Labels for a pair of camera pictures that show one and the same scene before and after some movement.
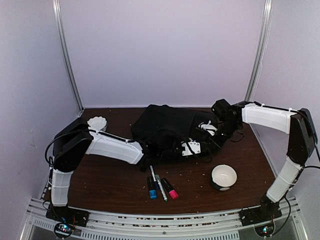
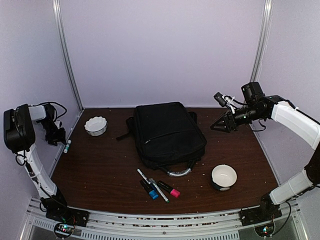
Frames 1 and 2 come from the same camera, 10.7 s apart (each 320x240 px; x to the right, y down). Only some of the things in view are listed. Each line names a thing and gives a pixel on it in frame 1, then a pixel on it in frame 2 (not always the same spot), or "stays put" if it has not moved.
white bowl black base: (223, 176) stays put
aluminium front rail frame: (219, 226) stays put
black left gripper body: (166, 154) → (52, 133)
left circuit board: (63, 229) stays put
